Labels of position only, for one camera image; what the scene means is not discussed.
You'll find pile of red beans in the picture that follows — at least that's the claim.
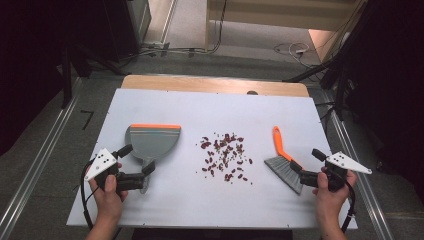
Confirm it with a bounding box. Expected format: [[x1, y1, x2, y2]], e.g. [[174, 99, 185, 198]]
[[196, 132, 254, 186]]

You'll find grey brush with orange handle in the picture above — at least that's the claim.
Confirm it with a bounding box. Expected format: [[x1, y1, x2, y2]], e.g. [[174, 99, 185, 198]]
[[263, 125, 305, 196]]

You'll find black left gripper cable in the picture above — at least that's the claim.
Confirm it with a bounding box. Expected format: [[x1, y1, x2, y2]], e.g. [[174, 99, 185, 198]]
[[79, 158, 101, 232]]

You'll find person's left hand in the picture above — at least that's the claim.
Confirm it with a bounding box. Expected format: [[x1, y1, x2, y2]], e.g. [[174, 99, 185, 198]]
[[85, 162, 129, 221]]

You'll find bundle of floor cables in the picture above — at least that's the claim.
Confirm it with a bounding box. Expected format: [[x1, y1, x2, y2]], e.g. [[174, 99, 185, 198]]
[[118, 0, 229, 64]]

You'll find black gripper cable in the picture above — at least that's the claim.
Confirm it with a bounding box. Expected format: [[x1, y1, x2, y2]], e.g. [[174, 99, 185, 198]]
[[79, 158, 101, 232], [339, 178, 357, 234]]

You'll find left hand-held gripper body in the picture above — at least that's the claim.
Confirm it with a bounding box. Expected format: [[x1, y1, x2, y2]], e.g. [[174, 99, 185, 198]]
[[84, 148, 147, 193]]

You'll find black metal stand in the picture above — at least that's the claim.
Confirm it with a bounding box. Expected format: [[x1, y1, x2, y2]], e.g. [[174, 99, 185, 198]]
[[59, 39, 129, 110], [282, 0, 381, 122]]

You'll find white floor cable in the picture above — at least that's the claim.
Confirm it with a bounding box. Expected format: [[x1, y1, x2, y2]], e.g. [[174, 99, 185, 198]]
[[273, 41, 314, 69]]

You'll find grey dustpan with orange edge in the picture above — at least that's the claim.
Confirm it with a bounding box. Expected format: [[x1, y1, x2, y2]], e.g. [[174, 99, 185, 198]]
[[124, 123, 182, 194]]

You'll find white board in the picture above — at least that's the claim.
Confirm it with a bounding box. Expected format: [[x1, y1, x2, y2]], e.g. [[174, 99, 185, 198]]
[[65, 88, 359, 231]]

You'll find brown cardboard panel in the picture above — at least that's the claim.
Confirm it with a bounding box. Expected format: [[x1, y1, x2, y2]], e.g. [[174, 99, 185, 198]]
[[307, 28, 338, 63]]

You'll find person's right hand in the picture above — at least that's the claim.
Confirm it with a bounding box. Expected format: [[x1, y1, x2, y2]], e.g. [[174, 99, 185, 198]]
[[311, 166, 358, 222]]

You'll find wooden table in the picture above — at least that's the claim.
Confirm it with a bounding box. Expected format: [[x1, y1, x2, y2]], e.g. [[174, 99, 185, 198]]
[[120, 74, 311, 99]]

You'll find grey cabinet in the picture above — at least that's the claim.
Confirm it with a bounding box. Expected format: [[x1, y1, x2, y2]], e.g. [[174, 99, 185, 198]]
[[125, 0, 153, 46]]

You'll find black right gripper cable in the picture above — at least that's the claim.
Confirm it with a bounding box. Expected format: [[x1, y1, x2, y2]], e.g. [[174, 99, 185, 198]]
[[339, 178, 357, 234]]

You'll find light wooden furniture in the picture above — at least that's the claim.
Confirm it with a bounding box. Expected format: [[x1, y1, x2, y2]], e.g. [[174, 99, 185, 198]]
[[204, 0, 368, 53]]

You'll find metal floor rail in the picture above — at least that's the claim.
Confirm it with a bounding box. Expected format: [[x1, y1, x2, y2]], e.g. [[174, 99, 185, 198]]
[[320, 89, 397, 240], [0, 77, 83, 240]]

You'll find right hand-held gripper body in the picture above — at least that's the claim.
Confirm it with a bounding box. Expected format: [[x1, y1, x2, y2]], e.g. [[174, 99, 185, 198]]
[[299, 151, 373, 193]]

